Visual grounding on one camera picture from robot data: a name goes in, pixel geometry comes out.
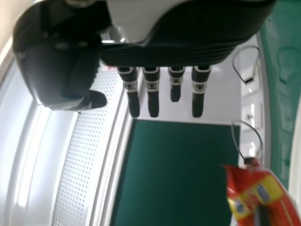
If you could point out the white socket strip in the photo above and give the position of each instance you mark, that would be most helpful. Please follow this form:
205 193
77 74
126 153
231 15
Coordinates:
252 110

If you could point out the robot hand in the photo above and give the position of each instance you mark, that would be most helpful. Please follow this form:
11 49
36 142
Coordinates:
188 35

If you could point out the red biscuit packet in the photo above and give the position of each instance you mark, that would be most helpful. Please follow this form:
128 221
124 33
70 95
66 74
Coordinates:
256 188

